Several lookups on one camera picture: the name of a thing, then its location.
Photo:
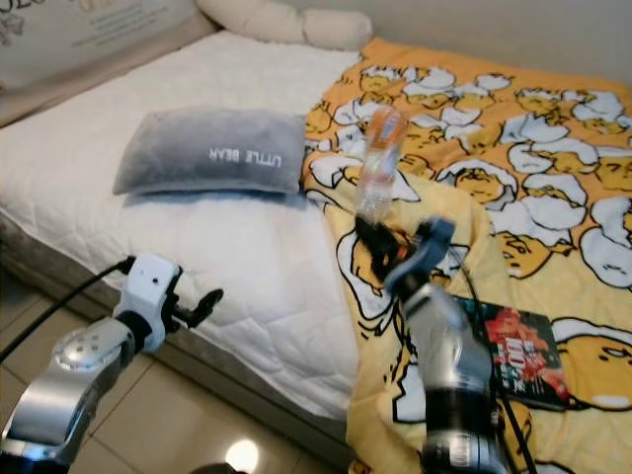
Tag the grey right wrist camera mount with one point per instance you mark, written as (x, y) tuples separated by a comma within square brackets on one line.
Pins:
[(425, 257)]

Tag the printed white large pillow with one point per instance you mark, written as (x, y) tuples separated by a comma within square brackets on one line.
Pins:
[(79, 30)]

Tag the yellow egg print blanket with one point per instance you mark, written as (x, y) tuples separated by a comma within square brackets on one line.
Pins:
[(484, 128)]

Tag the grey bed base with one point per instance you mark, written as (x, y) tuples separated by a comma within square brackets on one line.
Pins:
[(35, 265)]

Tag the grey little bear pillow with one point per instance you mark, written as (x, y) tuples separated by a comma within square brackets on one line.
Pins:
[(207, 146)]

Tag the cream bolster pillow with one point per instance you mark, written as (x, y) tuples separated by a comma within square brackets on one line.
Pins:
[(276, 22)]

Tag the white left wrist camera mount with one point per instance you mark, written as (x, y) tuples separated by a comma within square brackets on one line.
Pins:
[(153, 281)]

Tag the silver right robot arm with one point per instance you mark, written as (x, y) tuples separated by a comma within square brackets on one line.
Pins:
[(449, 346)]

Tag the white quilted mattress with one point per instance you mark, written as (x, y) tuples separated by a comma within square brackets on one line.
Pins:
[(257, 267)]

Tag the red black book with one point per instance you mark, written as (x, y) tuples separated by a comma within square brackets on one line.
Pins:
[(523, 351)]

